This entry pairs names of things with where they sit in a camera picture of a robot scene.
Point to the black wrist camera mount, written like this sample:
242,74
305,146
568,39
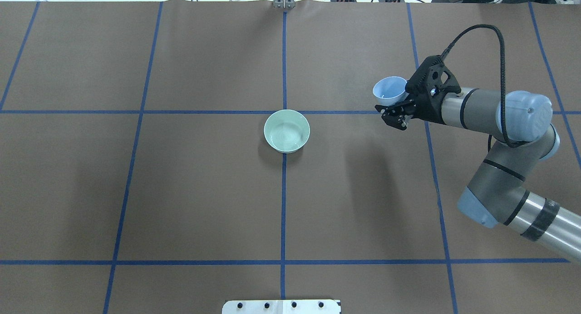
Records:
433,78

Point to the light blue plastic cup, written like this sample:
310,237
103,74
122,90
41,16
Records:
390,90

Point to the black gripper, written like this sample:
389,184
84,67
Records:
428,111

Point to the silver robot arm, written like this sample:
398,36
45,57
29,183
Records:
496,194

